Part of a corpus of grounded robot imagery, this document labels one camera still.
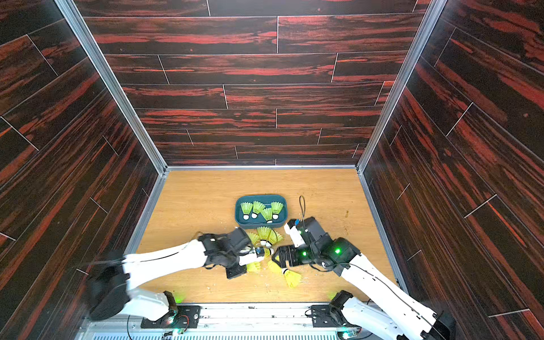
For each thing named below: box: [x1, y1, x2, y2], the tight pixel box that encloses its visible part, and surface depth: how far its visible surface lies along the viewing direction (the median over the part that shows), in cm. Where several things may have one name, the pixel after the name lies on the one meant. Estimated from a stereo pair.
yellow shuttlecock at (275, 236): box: [268, 228, 284, 245], surface depth 92 cm
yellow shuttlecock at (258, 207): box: [250, 200, 266, 219], surface depth 101 cm
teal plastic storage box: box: [235, 194, 288, 229], surface depth 101 cm
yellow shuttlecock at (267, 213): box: [260, 206, 273, 224], surface depth 100 cm
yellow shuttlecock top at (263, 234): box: [257, 226, 272, 248], surface depth 93 cm
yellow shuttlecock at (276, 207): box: [270, 201, 285, 221], surface depth 101 cm
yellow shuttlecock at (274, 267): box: [267, 259, 283, 275], surface depth 86 cm
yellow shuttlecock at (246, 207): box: [240, 201, 254, 221], surface depth 101 cm
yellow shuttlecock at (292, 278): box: [281, 267, 302, 289], surface depth 83 cm
